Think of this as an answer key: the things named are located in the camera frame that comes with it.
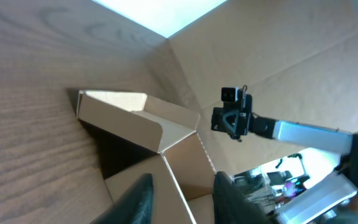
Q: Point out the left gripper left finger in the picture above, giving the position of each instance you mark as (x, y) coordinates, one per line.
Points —
(134, 207)

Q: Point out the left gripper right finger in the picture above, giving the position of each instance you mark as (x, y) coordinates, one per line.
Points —
(231, 205)

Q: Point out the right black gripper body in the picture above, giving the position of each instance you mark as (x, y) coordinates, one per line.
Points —
(234, 117)

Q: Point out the cardboard box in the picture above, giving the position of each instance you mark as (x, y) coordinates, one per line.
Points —
(182, 172)

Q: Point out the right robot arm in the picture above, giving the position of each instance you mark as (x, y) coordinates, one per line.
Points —
(339, 185)

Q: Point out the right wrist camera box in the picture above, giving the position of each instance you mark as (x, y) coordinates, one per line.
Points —
(229, 94)

